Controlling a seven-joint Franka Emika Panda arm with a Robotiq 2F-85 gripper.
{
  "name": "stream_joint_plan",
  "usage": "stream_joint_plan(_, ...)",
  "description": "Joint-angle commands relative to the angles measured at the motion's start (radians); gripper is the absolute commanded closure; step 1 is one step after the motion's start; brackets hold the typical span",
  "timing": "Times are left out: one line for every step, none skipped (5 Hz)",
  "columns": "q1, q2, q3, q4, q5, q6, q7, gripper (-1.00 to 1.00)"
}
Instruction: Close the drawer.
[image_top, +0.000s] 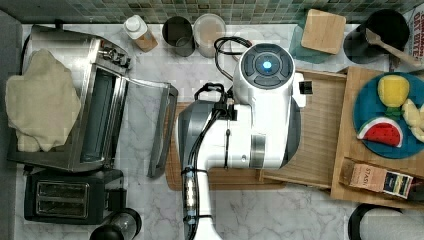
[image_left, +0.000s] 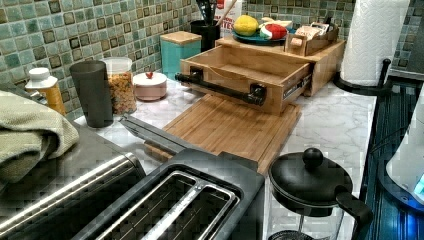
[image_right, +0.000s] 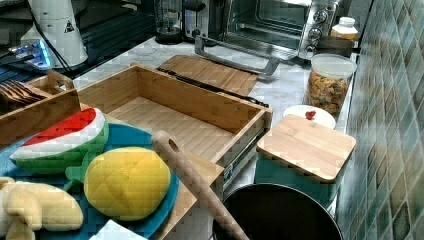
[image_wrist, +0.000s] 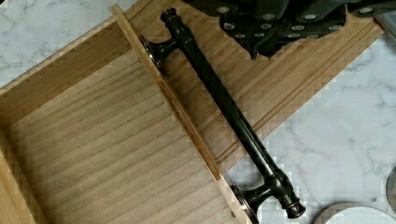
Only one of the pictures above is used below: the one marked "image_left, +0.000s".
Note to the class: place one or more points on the white capped orange bottle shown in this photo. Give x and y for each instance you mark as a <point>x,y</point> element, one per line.
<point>47,85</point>

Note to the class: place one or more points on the black utensil holder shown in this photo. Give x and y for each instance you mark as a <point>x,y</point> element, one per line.
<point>209,33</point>

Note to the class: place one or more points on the bamboo cutting board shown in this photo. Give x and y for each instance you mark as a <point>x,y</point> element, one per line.
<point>218,125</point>

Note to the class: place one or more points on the teal canister wooden lid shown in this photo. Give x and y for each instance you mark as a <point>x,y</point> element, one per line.
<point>176,46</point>

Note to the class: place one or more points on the wooden drawer cabinet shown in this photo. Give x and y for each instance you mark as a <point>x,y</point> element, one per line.
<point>326,63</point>

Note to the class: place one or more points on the black french press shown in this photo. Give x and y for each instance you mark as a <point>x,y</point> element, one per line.
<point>320,191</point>

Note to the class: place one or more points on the wooden drawer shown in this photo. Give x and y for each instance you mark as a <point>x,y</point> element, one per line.
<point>261,80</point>

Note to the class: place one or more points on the grey metal tongs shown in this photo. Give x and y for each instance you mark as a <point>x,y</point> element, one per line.
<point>158,137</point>

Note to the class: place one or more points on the black toaster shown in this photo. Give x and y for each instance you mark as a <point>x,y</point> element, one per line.
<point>193,196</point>

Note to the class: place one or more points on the clear jar with cereal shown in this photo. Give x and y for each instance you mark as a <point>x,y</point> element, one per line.
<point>120,84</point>

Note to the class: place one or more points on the dark grey plastic cup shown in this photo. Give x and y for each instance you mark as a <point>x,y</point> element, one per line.
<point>91,83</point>

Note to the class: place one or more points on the black paper towel holder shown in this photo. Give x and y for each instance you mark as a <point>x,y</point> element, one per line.
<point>382,88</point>

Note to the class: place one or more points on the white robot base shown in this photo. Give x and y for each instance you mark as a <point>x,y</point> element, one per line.
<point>402,175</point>

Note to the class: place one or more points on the yellow lemon toy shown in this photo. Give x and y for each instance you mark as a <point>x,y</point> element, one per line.
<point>245,25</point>

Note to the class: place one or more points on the teal plate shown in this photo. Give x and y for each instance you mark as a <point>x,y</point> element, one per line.
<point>256,39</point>

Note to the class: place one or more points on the pink lidded ceramic bowl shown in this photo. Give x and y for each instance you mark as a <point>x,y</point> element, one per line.
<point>150,86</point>

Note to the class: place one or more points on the white paper towel roll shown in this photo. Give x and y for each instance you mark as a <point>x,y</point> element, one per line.
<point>373,36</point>

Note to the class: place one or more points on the wooden tea bag tray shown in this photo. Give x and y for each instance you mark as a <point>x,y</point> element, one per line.
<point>309,39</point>

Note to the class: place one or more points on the white carton red label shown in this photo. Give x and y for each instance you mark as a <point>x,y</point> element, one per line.
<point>229,12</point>

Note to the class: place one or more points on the green folded towel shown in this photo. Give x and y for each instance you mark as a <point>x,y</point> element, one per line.
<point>30,132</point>

